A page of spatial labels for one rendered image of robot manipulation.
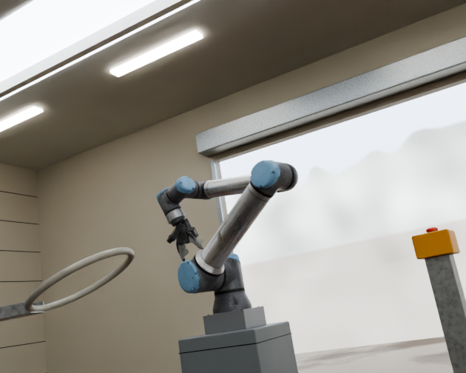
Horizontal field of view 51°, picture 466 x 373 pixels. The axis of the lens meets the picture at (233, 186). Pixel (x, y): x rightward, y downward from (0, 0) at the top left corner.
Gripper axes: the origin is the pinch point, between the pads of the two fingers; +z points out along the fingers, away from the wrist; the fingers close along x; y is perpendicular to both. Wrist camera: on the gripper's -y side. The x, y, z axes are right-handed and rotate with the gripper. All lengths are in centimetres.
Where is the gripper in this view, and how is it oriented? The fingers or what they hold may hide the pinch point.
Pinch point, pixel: (192, 257)
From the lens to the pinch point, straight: 238.5
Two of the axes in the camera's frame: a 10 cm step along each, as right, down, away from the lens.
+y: 6.1, -0.8, 7.9
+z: 4.7, 8.4, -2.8
